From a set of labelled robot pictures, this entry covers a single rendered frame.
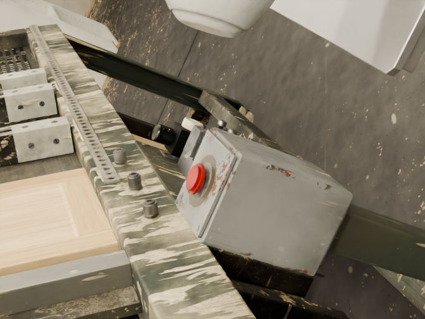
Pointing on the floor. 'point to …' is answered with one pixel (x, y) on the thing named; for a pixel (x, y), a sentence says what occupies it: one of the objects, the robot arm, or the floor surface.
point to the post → (381, 242)
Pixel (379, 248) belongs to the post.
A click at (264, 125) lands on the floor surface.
